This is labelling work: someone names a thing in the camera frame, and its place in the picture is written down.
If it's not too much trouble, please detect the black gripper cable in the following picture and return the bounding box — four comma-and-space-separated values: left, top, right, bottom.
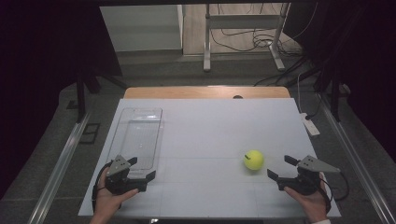
91, 161, 114, 213
320, 171, 350, 216

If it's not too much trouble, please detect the white power strip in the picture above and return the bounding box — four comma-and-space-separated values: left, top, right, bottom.
299, 112, 321, 137

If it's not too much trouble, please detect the white power cable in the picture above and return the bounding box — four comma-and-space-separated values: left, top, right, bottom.
296, 72, 305, 115

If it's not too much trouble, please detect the black curtain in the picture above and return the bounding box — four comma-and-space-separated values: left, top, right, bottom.
282, 0, 396, 157
0, 0, 123, 200

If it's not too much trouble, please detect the clear plastic container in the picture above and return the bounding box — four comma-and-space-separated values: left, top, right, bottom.
106, 106, 164, 180

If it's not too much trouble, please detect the green apple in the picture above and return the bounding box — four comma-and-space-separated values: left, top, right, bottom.
243, 149, 265, 172

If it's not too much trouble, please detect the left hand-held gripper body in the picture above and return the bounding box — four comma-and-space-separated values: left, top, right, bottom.
104, 154, 148, 196

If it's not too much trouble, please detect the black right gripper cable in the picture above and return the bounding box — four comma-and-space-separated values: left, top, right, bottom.
320, 171, 350, 216

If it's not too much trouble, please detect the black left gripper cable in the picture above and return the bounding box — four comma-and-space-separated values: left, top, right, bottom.
91, 161, 114, 213

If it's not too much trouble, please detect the wooden table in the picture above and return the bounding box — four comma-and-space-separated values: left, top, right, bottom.
123, 86, 291, 100

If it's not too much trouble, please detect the black stand leg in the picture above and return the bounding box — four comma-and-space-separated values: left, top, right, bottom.
75, 69, 88, 123
329, 69, 343, 123

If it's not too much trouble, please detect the person's right hand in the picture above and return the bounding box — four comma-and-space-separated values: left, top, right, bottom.
283, 172, 330, 224

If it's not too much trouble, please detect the tangle of black floor cables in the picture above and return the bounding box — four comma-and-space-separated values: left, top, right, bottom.
209, 2, 319, 54

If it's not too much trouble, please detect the grey metal stand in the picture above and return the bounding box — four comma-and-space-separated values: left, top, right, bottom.
203, 2, 291, 73

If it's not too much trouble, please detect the white cabinet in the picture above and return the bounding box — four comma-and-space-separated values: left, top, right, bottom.
99, 4, 185, 53

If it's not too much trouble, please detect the person's left hand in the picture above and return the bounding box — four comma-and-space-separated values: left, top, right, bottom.
90, 169, 140, 222

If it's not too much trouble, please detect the aluminium rail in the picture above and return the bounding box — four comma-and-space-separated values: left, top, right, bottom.
317, 92, 396, 224
27, 112, 92, 224

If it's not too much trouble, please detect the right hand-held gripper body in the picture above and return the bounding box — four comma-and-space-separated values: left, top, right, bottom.
277, 154, 342, 197

